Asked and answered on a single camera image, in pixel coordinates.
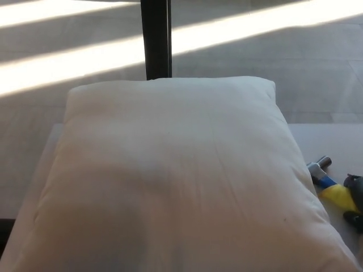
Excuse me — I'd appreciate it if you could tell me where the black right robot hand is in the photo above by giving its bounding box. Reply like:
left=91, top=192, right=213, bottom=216
left=343, top=173, right=363, bottom=227

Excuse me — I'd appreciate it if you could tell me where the yellow cloth wrap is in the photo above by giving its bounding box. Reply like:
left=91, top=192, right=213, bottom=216
left=317, top=184, right=360, bottom=213

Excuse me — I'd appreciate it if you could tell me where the white square pillow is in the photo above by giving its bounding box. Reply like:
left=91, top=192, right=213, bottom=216
left=7, top=76, right=356, bottom=272

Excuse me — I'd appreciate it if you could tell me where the black vertical post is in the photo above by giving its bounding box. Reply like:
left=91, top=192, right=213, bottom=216
left=140, top=0, right=173, bottom=81

